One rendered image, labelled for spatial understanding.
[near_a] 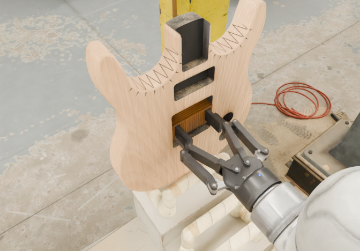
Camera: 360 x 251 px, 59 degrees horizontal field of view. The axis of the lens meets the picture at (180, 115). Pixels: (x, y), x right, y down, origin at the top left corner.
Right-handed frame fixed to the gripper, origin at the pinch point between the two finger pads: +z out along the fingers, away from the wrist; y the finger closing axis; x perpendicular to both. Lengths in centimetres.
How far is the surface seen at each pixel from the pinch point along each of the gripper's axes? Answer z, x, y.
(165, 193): -1.6, -16.9, -8.9
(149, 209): 2.0, -27.5, -12.0
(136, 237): 4.6, -44.7, -16.5
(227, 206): -9.9, -24.8, 3.7
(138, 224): 7.6, -44.6, -14.0
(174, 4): 87, -29, 54
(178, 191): -2.8, -17.1, -6.2
